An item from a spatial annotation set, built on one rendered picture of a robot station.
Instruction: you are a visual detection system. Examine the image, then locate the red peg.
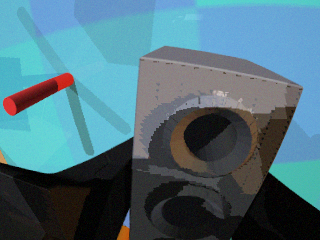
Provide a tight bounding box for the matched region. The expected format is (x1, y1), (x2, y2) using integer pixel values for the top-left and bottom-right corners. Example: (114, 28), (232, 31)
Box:
(3, 73), (73, 116)

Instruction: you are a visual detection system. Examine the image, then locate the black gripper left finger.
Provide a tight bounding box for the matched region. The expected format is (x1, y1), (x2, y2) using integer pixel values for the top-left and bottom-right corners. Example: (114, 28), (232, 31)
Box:
(0, 137), (133, 240)

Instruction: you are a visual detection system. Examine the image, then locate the orange cylinder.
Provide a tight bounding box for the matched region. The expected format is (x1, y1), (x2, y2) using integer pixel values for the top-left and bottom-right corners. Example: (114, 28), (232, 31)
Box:
(117, 225), (129, 240)

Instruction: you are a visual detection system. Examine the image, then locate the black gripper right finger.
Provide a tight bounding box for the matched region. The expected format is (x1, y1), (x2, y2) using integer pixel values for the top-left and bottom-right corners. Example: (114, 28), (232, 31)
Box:
(231, 172), (320, 240)

